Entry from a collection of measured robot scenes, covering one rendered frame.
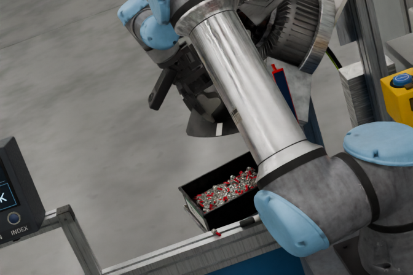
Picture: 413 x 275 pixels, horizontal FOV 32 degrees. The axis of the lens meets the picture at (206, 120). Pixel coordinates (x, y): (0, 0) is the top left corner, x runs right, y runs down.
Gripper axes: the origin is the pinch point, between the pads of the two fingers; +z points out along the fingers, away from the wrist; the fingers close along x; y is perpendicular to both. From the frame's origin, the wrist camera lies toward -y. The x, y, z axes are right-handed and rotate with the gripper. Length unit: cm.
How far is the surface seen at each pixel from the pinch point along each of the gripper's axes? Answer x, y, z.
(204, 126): 1.1, -2.1, 1.7
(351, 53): 220, 59, 127
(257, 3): -1.1, 25.7, -17.7
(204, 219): -17.2, -13.1, 12.6
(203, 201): -7.1, -12.9, 14.5
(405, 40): 38, 57, 35
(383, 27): 129, 68, 76
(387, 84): -22.9, 38.5, 6.5
